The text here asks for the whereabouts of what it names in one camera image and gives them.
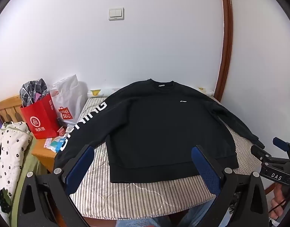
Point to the white dotted blanket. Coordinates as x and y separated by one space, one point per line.
14 140

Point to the person's right hand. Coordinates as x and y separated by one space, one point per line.
278 201

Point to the wooden headboard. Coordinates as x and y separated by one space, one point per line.
10 109

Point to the papers and cards on table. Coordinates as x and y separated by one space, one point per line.
55 144

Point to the green bed sheet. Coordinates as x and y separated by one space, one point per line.
30 163

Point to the plaid grey cloth in bag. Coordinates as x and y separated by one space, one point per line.
33 91

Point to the white wall light switch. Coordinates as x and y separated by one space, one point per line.
116 14

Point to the red paper shopping bag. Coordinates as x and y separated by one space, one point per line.
41 118

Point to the wooden bedside table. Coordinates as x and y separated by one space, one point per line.
44 155

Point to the rolled duck pattern mat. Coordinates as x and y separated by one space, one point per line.
107 92

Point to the striped quilted mattress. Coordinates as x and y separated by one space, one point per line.
98 197

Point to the brown wooden door frame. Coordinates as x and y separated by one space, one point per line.
227 49

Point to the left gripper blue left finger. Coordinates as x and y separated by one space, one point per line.
75 169

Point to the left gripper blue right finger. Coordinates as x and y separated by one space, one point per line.
213 175

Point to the black sweatshirt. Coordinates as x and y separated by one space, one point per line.
150 129

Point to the white Uniqlo plastic bag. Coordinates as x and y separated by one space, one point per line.
69 96

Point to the blue jeans legs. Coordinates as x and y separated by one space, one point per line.
192 218

